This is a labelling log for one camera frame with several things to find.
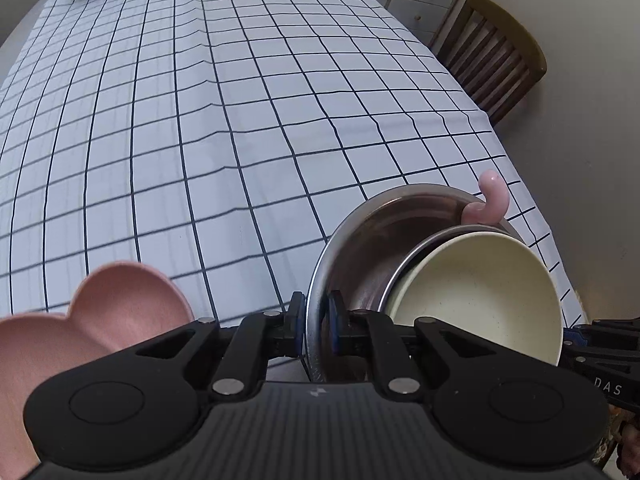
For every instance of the pink divided plate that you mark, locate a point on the pink divided plate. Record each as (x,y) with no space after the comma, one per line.
(115,307)

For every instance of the cream round bowl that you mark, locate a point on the cream round bowl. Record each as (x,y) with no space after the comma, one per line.
(487,283)

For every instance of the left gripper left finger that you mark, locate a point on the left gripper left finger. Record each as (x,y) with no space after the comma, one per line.
(245,350)

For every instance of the large steel mixing bowl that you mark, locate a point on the large steel mixing bowl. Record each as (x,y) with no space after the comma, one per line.
(363,254)

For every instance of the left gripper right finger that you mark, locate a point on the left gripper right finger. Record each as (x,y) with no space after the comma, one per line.
(372,336)

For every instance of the white checked tablecloth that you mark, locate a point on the white checked tablecloth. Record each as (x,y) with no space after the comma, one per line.
(223,142)

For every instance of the wooden chair right side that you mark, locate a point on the wooden chair right side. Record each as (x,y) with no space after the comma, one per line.
(493,57)

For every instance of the pink bowl with steel insert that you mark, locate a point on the pink bowl with steel insert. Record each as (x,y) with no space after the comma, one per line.
(475,217)

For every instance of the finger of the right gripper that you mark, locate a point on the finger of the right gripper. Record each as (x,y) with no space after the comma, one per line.
(610,341)

